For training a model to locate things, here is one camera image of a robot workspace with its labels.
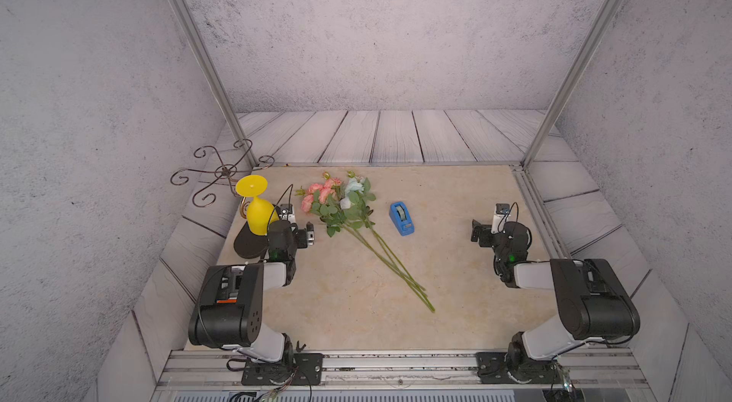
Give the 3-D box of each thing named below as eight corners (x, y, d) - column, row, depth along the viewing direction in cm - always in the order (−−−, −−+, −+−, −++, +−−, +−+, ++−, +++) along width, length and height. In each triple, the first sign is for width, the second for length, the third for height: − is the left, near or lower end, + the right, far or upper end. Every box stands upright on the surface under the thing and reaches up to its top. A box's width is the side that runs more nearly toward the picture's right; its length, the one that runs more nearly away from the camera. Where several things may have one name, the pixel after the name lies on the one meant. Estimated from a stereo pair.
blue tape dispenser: (399, 237, 100) (400, 229, 96) (387, 213, 107) (388, 204, 103) (414, 233, 102) (416, 224, 98) (401, 208, 109) (402, 199, 105)
